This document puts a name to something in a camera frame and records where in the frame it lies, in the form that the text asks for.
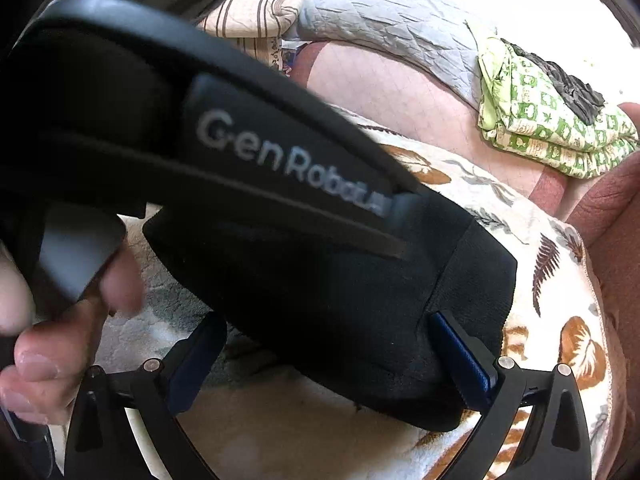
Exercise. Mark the green patterned cloth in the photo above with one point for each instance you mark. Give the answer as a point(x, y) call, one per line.
point(540, 125)

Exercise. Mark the brown sofa cushion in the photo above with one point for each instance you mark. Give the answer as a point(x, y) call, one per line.
point(620, 210)

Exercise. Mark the pink bed sheet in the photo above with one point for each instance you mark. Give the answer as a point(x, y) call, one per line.
point(390, 100)

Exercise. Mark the dark grey cloth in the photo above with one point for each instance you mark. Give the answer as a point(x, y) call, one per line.
point(565, 80)

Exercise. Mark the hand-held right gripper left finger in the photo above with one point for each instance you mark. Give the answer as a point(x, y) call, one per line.
point(197, 355)

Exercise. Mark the grey quilted blanket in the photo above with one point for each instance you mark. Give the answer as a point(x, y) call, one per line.
point(390, 25)

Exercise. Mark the leaf print fleece blanket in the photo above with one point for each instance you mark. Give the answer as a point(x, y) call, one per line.
point(300, 450)

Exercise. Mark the black pants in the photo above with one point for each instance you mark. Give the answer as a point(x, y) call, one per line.
point(350, 320)

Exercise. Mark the person's left hand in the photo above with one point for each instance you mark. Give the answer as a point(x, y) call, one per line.
point(45, 355)

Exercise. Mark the striped beige cushion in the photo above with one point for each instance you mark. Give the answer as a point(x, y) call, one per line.
point(250, 15)

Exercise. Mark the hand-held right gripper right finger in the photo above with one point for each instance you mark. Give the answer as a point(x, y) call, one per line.
point(462, 355)

